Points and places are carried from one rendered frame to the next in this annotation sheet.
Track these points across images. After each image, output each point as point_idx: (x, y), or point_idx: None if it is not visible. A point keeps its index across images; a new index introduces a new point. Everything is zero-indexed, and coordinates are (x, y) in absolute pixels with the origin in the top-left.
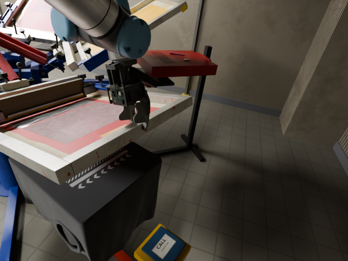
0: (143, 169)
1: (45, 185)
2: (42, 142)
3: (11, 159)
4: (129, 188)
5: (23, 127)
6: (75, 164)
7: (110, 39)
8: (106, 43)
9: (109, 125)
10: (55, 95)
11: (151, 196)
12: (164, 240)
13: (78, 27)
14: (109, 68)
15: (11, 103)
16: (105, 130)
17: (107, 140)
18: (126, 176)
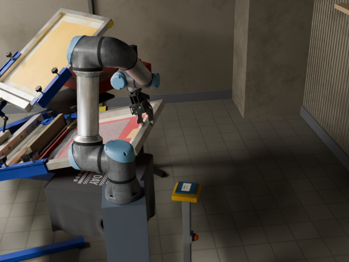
0: (144, 163)
1: (89, 191)
2: None
3: (48, 187)
4: (143, 175)
5: (57, 156)
6: (138, 145)
7: (149, 84)
8: (147, 86)
9: (122, 133)
10: (53, 131)
11: (151, 190)
12: (185, 185)
13: (128, 82)
14: (131, 95)
15: (37, 144)
16: (124, 135)
17: (142, 133)
18: (136, 170)
